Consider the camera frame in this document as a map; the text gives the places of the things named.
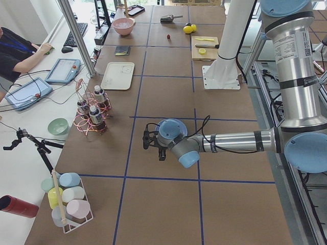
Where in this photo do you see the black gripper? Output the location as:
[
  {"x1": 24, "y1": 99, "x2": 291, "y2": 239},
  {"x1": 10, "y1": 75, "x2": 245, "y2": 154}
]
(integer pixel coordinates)
[{"x1": 154, "y1": 137, "x2": 168, "y2": 161}]

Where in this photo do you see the blue plate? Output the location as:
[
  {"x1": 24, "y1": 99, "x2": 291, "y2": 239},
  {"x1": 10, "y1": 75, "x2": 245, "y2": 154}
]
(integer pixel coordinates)
[{"x1": 155, "y1": 118, "x2": 188, "y2": 139}]

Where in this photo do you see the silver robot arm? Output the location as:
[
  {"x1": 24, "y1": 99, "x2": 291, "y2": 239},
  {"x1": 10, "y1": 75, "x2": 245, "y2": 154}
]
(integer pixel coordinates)
[{"x1": 143, "y1": 1, "x2": 326, "y2": 173}]

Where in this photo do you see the dark drink bottle three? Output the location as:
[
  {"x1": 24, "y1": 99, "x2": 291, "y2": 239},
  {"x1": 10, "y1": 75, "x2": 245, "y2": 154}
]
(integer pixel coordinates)
[{"x1": 89, "y1": 105, "x2": 103, "y2": 130}]

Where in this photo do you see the dark drink bottle two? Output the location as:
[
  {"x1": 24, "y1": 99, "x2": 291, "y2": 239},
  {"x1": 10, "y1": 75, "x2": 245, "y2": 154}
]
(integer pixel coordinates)
[{"x1": 94, "y1": 85, "x2": 106, "y2": 108}]

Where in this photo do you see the cream bear tray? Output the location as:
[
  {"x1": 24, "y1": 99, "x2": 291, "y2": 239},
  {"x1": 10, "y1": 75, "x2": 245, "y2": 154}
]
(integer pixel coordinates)
[{"x1": 100, "y1": 62, "x2": 135, "y2": 90}]

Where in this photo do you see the dark drink bottle one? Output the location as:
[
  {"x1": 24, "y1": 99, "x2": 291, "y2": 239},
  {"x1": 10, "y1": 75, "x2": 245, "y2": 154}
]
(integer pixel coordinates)
[{"x1": 77, "y1": 97, "x2": 89, "y2": 119}]

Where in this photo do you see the blue pastel cup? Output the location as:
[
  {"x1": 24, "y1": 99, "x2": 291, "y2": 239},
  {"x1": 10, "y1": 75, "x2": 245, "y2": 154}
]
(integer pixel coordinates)
[{"x1": 59, "y1": 173, "x2": 80, "y2": 187}]

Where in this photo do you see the pink pastel cup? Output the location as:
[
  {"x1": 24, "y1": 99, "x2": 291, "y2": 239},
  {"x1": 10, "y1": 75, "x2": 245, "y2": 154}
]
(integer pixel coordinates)
[{"x1": 66, "y1": 200, "x2": 90, "y2": 219}]

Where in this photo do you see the white pastel cup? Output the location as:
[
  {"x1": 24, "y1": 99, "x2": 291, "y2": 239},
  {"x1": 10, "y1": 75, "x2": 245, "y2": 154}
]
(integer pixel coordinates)
[{"x1": 62, "y1": 186, "x2": 85, "y2": 203}]

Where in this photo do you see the green bowl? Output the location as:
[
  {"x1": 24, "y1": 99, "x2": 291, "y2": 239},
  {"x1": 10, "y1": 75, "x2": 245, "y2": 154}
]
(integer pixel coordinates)
[{"x1": 48, "y1": 118, "x2": 69, "y2": 136}]

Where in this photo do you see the wooden cutting board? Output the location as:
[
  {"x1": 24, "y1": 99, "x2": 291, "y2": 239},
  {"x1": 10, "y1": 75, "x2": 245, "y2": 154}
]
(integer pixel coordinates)
[{"x1": 191, "y1": 36, "x2": 219, "y2": 61}]

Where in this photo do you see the lemon half slice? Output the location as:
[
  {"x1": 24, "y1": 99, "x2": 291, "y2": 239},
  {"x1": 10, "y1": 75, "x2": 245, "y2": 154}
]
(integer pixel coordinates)
[{"x1": 198, "y1": 48, "x2": 206, "y2": 55}]

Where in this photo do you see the grey folded cloth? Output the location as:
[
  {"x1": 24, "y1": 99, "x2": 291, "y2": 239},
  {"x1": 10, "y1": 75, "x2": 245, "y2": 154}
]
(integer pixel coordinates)
[{"x1": 114, "y1": 45, "x2": 131, "y2": 56}]

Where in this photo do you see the yellow pastel cup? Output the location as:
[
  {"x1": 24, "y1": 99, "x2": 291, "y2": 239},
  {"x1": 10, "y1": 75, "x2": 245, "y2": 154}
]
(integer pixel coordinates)
[{"x1": 48, "y1": 187, "x2": 59, "y2": 209}]

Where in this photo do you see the grey pastel cup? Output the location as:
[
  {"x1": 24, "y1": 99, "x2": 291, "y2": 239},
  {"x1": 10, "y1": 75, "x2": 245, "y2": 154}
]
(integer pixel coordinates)
[{"x1": 51, "y1": 206, "x2": 64, "y2": 227}]

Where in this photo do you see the green pastel cup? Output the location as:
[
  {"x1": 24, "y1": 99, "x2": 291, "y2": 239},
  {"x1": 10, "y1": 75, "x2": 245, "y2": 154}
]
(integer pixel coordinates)
[{"x1": 40, "y1": 178, "x2": 55, "y2": 193}]

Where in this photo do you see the yellow plastic knife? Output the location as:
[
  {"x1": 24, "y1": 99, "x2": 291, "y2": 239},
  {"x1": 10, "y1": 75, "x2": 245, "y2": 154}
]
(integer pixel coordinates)
[{"x1": 195, "y1": 37, "x2": 215, "y2": 41}]

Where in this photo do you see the yellow lemon front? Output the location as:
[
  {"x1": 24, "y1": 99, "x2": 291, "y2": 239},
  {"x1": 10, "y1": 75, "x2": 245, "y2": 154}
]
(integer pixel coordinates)
[{"x1": 183, "y1": 26, "x2": 194, "y2": 34}]

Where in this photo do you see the yellow lemon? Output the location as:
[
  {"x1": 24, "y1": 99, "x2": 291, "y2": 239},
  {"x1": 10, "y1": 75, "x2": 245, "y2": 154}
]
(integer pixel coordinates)
[
  {"x1": 191, "y1": 24, "x2": 197, "y2": 32},
  {"x1": 183, "y1": 26, "x2": 194, "y2": 34}
]

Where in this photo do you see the blue teach pendant far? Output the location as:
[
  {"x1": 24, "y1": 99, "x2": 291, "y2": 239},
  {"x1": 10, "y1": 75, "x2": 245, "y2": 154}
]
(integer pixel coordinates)
[{"x1": 45, "y1": 58, "x2": 81, "y2": 84}]

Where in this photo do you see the blue teach pendant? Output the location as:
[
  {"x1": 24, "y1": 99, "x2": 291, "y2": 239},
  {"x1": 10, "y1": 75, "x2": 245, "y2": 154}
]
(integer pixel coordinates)
[
  {"x1": 45, "y1": 58, "x2": 81, "y2": 84},
  {"x1": 5, "y1": 77, "x2": 53, "y2": 111}
]

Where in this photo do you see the yellow lemon back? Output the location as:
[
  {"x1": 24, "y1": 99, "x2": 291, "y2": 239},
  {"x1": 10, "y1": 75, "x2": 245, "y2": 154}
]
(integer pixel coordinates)
[{"x1": 191, "y1": 24, "x2": 197, "y2": 32}]

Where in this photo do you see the pink bowl with ice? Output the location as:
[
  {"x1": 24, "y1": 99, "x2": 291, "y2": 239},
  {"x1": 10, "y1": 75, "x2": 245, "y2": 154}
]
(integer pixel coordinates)
[{"x1": 112, "y1": 18, "x2": 136, "y2": 36}]

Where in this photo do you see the blue teach pendant near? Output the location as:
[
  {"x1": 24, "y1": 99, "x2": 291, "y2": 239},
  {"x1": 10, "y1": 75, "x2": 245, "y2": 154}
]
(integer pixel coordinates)
[{"x1": 5, "y1": 77, "x2": 53, "y2": 111}]

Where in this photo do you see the black computer mouse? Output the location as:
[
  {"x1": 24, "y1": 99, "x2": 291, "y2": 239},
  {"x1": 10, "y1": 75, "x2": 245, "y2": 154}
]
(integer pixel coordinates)
[{"x1": 61, "y1": 46, "x2": 74, "y2": 54}]

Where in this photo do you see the black keyboard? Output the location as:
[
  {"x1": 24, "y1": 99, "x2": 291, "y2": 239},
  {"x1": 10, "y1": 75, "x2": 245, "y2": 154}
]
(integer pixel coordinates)
[{"x1": 63, "y1": 22, "x2": 88, "y2": 47}]

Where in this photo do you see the red cylinder bottle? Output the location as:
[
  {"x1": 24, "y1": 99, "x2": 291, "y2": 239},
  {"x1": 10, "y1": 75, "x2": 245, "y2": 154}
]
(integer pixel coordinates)
[{"x1": 1, "y1": 195, "x2": 39, "y2": 218}]

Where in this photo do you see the seated person in black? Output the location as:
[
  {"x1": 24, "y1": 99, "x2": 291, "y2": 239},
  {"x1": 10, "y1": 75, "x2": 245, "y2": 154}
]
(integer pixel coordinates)
[{"x1": 0, "y1": 27, "x2": 55, "y2": 103}]

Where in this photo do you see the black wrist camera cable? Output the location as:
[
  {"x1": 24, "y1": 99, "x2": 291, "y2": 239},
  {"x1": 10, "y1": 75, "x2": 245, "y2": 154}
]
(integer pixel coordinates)
[{"x1": 145, "y1": 115, "x2": 264, "y2": 154}]

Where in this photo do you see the copper wire bottle rack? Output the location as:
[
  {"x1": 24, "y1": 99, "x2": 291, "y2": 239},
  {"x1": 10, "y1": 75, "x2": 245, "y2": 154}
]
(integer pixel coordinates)
[{"x1": 73, "y1": 79, "x2": 112, "y2": 136}]

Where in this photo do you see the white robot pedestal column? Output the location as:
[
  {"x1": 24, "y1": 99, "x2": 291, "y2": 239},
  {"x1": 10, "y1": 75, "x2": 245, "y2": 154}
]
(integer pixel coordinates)
[{"x1": 203, "y1": 0, "x2": 256, "y2": 90}]

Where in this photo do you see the steel knife handle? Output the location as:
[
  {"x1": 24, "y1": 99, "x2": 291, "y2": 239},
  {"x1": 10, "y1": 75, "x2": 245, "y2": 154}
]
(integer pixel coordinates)
[{"x1": 195, "y1": 44, "x2": 220, "y2": 49}]

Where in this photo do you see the white wire cup rack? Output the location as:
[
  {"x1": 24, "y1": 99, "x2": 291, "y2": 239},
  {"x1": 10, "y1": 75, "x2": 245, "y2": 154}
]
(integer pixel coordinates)
[{"x1": 51, "y1": 170, "x2": 94, "y2": 234}]

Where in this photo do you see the black camera tripod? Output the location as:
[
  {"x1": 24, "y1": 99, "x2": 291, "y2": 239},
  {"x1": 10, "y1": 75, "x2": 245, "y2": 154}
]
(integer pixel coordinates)
[{"x1": 3, "y1": 128, "x2": 64, "y2": 174}]

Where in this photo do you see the aluminium frame post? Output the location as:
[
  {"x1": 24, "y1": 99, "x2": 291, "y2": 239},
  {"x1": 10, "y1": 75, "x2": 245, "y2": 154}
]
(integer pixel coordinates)
[{"x1": 58, "y1": 0, "x2": 96, "y2": 78}]

